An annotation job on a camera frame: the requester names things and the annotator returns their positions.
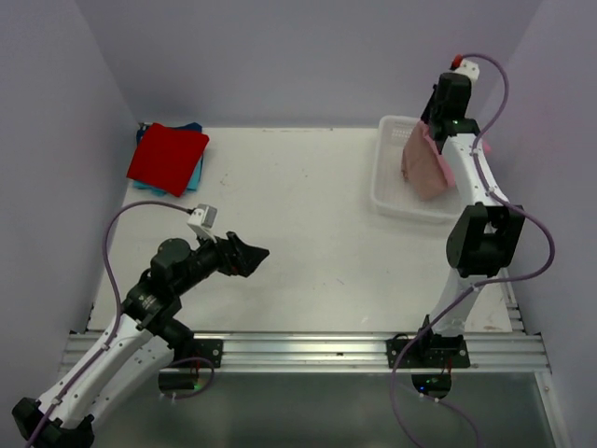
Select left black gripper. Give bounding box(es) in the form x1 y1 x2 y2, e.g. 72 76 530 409
174 225 268 295

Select beige t shirt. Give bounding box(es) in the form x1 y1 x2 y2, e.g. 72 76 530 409
401 120 455 201

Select white plastic basket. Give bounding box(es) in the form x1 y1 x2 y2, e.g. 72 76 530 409
369 116 462 224

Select pink t shirt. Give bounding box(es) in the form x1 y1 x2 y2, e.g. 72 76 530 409
410 121 455 201

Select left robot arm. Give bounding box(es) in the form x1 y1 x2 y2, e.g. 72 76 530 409
12 231 270 447

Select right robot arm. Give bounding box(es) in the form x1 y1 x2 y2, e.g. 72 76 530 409
403 70 524 369

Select teal folded t shirt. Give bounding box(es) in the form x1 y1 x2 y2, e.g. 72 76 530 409
132 121 207 197

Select red folded t shirt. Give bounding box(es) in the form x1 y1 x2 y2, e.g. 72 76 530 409
126 122 210 197

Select dark blue folded t shirt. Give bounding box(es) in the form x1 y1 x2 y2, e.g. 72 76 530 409
135 122 151 145

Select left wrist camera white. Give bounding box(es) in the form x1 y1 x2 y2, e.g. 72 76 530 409
187 203 217 241

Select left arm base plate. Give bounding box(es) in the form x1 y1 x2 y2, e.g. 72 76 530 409
187 339 224 369

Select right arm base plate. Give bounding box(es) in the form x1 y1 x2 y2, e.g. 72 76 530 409
385 331 471 369

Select aluminium mounting rail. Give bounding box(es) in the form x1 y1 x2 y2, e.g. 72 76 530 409
62 288 547 374

